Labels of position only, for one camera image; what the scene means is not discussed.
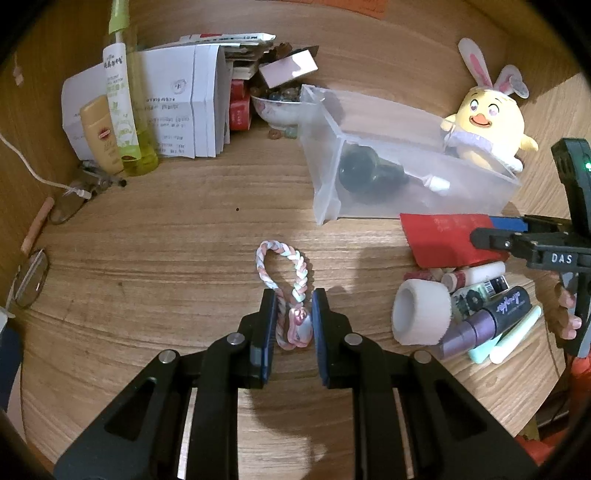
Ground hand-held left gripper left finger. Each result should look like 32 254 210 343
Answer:
53 288 278 480

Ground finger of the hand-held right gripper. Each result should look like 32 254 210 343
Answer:
470 227 536 260
524 215 576 236

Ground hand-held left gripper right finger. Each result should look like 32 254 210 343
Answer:
311 287 539 480

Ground blue card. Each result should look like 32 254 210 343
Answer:
491 215 528 234

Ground pastel braided cord charm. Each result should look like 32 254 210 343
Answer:
255 239 315 350

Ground red packet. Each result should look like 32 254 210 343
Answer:
399 213 497 269

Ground purple lipstick tube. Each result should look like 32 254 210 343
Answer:
438 286 533 361

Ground white tape roll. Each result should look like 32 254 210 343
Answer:
392 279 452 347

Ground clear plastic storage box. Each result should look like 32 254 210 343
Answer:
300 84 522 226

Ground person's right hand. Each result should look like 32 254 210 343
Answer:
553 272 583 343

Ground white red lip balm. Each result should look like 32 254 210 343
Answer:
442 261 507 291

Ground small black tube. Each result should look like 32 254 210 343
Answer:
480 276 509 297

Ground small white tube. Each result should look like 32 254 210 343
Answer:
417 176 451 195

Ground mint green stick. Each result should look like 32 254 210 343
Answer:
468 305 542 364

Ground yellow chick plush toy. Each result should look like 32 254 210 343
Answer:
441 38 539 173

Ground dark round object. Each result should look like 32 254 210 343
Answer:
338 145 410 195

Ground orange cloth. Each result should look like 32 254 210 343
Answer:
531 354 591 462

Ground white bowl of stones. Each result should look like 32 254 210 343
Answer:
250 88 304 131

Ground red boxes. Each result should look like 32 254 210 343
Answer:
228 79 253 131

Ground eyeglasses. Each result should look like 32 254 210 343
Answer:
6 248 49 309
48 161 128 226

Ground white folded paper sheets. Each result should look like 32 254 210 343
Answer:
61 44 232 160

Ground pink stick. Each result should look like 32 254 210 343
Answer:
21 197 55 255

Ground yellow-green spray bottle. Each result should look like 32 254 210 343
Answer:
102 0 160 177

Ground tan sunscreen bottle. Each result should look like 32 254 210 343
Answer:
79 95 125 175

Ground small pink white box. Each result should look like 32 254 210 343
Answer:
258 49 319 89

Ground dark blue object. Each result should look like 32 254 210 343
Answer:
0 305 25 412

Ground orange paper note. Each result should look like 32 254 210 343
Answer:
323 0 387 20

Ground stack of booklets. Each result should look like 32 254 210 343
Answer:
178 32 278 80

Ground white cable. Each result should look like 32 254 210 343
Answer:
0 133 92 200

